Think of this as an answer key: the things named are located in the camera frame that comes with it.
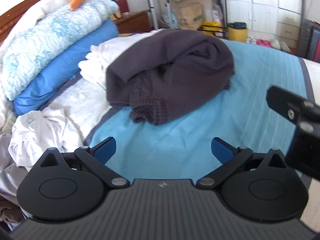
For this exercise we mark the white crumpled t-shirt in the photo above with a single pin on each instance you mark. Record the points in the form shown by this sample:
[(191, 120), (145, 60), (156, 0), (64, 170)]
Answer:
[(45, 130)]

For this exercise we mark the wooden headboard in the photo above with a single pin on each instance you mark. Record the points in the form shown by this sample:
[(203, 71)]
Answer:
[(30, 2)]

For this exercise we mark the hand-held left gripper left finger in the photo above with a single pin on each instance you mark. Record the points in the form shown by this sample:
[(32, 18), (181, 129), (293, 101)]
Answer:
[(106, 151)]

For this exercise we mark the blue folded duvet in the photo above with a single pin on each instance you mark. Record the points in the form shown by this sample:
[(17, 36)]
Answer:
[(62, 67)]

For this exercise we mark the brown cloth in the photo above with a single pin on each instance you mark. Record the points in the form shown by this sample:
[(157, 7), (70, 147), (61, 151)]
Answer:
[(8, 212)]

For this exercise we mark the white rolling side table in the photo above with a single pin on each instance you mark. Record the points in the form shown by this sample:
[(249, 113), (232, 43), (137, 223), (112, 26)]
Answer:
[(152, 10)]

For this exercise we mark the white fluffy slipper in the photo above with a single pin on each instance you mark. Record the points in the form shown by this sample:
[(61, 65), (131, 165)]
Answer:
[(285, 47), (275, 43)]

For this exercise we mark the yellow plastic bag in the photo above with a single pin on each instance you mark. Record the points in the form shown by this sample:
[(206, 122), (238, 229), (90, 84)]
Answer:
[(212, 26)]

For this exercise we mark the brown paper bag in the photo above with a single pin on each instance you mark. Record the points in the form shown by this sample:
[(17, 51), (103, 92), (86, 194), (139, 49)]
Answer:
[(190, 15)]

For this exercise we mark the black suitcase red trim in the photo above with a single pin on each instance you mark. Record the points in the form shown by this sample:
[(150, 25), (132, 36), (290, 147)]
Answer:
[(307, 40)]

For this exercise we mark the clear plastic bag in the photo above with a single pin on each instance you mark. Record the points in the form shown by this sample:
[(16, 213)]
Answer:
[(218, 13)]

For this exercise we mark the white wardrobe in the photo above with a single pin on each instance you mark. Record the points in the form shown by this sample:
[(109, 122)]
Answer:
[(265, 5)]

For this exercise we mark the grey cloth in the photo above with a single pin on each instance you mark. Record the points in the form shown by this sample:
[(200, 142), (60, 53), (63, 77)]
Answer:
[(11, 165)]

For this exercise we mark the wooden nightstand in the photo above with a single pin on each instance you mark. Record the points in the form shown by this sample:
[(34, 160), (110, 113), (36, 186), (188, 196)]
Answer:
[(132, 22)]

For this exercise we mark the yellow trash bin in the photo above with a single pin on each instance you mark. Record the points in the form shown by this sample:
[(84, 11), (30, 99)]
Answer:
[(237, 33)]

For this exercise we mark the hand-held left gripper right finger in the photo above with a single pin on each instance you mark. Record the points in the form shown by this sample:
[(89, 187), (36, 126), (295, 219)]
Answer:
[(221, 151)]

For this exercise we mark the blue white striped bed cover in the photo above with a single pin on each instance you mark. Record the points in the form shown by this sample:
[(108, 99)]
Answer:
[(175, 150)]

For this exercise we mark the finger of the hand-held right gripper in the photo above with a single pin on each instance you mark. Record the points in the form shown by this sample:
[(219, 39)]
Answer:
[(282, 100)]

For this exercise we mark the dark red bag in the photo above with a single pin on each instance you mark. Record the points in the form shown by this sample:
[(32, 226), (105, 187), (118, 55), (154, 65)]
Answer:
[(122, 5)]

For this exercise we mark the pink slipper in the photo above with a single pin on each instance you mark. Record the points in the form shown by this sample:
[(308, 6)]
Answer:
[(260, 42), (267, 43)]

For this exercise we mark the pale blue patterned quilt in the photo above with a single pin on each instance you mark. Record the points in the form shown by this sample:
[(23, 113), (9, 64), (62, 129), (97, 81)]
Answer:
[(50, 37)]

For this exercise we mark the dark brown knit sweater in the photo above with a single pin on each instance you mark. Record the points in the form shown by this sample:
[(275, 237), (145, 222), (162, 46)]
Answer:
[(175, 67)]

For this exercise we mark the white folded thermal top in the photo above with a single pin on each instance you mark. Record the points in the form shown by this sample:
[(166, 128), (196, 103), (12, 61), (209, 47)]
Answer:
[(100, 57)]

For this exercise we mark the white patterned slipper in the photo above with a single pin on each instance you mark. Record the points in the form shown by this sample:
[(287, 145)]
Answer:
[(251, 40)]

